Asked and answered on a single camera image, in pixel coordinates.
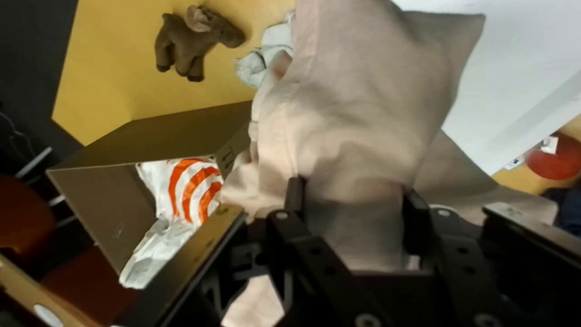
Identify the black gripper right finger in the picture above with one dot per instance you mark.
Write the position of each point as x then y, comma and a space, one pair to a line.
472, 264

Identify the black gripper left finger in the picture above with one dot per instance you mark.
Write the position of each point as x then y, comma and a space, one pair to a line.
314, 286

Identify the upside down white bin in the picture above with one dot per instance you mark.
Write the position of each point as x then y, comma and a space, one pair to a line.
523, 79

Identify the orange striped white bag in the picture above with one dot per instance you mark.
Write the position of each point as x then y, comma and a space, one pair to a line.
183, 190

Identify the light green white cloth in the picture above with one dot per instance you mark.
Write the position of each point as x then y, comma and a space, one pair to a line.
278, 37

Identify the peach shirt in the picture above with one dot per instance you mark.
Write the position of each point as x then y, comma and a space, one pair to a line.
358, 113

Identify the brown cardboard box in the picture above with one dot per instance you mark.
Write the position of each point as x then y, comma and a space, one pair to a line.
145, 188

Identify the red object on table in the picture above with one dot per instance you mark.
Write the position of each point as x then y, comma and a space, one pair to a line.
556, 159

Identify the brown plush toy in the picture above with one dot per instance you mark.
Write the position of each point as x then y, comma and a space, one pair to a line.
182, 42

